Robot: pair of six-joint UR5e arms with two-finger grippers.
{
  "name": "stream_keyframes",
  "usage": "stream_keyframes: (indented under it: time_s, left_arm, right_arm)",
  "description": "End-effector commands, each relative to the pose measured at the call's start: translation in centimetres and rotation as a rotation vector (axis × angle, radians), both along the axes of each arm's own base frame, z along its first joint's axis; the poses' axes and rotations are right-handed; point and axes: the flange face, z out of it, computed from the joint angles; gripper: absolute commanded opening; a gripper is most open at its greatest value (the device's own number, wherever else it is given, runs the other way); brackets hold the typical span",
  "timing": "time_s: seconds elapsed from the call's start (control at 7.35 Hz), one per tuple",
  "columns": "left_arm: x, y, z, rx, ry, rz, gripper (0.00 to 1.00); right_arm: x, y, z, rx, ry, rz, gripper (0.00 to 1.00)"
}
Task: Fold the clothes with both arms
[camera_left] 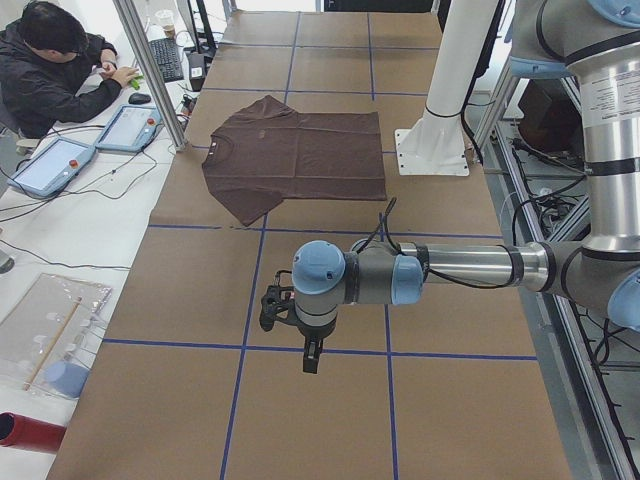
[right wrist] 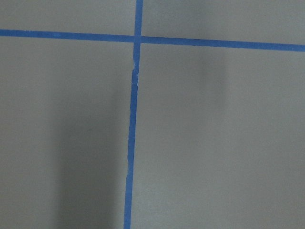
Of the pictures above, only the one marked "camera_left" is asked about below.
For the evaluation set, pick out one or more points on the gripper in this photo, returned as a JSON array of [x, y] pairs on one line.
[[314, 332]]

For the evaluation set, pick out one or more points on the brown t-shirt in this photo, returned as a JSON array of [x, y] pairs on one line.
[[268, 152]]

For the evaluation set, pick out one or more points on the blue cup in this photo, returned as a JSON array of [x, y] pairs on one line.
[[67, 378]]

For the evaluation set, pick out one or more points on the clear acrylic rack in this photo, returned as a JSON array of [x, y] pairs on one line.
[[30, 325]]

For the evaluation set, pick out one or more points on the wooden dowel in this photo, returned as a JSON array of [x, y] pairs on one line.
[[49, 348]]

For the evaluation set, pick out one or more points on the far teach pendant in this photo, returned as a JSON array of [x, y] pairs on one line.
[[130, 130]]

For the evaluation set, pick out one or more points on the teach pendant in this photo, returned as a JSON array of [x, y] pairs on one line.
[[53, 168], [130, 130]]

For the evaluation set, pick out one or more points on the computer mouse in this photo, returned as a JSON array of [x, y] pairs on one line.
[[139, 99]]

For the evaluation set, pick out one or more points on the red cylinder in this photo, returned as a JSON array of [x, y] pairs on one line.
[[26, 433]]

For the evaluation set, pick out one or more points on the near teach pendant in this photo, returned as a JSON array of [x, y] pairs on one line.
[[53, 168]]

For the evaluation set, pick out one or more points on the black keyboard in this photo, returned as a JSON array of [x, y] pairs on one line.
[[166, 54]]

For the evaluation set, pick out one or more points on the paper coffee cup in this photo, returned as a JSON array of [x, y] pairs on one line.
[[165, 19]]

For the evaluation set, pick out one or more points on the person in black jacket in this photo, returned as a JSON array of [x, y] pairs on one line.
[[53, 71]]

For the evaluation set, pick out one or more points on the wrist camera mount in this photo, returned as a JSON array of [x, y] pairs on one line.
[[278, 304]]

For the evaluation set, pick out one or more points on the aluminium frame post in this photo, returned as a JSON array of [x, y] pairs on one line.
[[136, 35]]

